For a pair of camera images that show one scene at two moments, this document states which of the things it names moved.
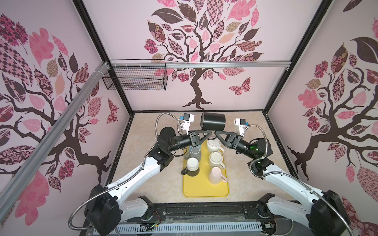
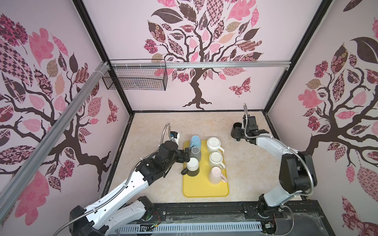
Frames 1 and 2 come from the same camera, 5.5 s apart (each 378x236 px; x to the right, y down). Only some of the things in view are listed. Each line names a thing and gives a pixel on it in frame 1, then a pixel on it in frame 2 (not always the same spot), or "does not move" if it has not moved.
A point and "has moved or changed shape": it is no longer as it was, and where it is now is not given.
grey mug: x=195 y=152 does not move
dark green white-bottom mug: x=192 y=168 does not move
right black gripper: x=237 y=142 → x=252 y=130
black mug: x=212 y=121 has moved or changed shape
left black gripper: x=194 y=137 → x=181 y=159
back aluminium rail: x=201 y=64 does not move
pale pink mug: x=215 y=176 does not move
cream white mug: x=215 y=160 does not move
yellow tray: x=199 y=186 does not move
